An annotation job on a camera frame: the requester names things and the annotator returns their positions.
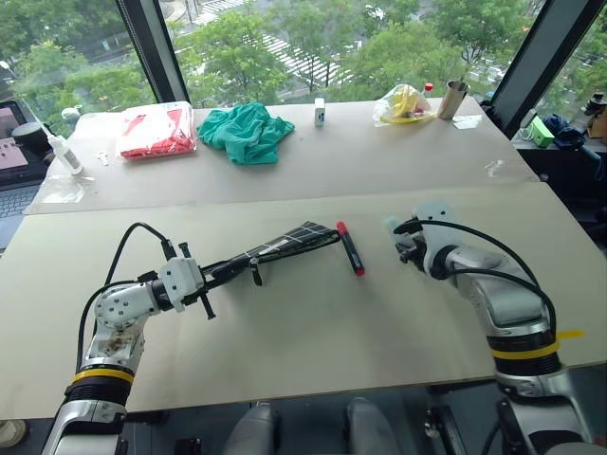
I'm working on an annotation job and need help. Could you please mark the dark window frame post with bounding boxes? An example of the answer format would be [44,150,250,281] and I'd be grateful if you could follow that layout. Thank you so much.
[490,0,607,139]
[115,0,192,105]

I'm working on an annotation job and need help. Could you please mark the small clear plastic wrapper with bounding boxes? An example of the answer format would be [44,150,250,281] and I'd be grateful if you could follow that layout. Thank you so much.
[452,114,484,132]

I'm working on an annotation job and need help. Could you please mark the white squeeze bottle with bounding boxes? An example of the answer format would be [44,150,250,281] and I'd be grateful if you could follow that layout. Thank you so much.
[41,123,85,176]

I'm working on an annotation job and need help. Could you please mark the black round speaker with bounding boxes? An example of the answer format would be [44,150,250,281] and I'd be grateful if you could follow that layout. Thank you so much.
[11,121,54,165]

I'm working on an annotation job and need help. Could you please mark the grey laptop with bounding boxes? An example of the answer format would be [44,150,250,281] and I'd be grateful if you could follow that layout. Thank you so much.
[0,99,48,252]

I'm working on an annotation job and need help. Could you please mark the metal cup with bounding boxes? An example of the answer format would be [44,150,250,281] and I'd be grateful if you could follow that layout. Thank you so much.
[436,80,471,121]

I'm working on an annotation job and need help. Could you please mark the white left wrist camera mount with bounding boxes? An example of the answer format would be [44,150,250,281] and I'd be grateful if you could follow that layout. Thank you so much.
[157,257,206,314]

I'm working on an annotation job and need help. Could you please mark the green box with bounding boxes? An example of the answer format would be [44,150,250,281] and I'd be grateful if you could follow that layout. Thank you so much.
[526,116,556,148]

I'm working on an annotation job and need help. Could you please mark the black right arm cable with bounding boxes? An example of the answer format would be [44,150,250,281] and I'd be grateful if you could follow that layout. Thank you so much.
[392,219,559,340]

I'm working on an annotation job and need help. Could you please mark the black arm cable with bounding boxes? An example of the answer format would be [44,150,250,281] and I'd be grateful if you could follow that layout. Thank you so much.
[392,219,559,340]
[75,221,177,378]

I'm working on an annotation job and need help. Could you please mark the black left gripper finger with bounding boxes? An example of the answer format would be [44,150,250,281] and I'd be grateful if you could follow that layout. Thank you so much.
[203,269,244,288]
[200,255,253,277]

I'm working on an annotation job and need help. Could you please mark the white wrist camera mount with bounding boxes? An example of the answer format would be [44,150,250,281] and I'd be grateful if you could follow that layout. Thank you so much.
[411,201,459,275]
[157,257,206,314]

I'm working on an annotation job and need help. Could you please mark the white round object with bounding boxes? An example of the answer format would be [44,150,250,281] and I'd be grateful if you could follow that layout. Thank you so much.
[0,419,28,446]

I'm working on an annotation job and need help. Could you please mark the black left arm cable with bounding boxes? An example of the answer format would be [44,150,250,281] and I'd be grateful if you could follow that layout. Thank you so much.
[75,221,177,378]

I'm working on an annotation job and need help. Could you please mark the plastic bag with yellow items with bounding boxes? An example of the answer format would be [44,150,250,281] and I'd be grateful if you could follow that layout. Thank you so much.
[373,83,438,128]

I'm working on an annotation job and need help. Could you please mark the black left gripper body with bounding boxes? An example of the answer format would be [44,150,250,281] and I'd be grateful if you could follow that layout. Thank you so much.
[177,242,218,321]

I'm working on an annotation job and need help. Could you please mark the clear plastic bag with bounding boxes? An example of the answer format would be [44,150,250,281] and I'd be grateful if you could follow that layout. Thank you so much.
[40,174,96,205]

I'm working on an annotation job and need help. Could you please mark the red cloths in plastic bag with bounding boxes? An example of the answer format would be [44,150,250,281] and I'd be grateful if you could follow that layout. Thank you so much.
[115,101,198,163]

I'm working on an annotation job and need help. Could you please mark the green crumpled cloth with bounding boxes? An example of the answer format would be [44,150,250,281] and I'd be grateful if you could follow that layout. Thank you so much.
[196,101,296,166]

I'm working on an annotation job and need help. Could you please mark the dark rounded grey shape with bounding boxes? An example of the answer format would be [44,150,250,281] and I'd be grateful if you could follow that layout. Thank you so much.
[222,401,281,455]
[344,396,402,455]

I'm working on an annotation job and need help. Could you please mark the red and black marker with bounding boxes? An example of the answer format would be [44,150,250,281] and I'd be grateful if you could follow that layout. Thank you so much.
[335,220,367,278]

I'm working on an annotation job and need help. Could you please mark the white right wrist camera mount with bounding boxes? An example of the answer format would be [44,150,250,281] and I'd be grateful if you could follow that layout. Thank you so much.
[411,201,459,275]

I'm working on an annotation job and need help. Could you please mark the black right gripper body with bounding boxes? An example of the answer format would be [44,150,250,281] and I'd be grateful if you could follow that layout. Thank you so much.
[396,226,429,274]

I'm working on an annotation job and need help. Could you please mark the black grid pouch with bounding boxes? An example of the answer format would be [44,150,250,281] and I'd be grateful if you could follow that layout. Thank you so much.
[208,220,343,288]

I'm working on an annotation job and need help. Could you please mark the dark blue cloth bundle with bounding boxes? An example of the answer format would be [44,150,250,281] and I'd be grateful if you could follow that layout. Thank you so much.
[543,113,590,151]

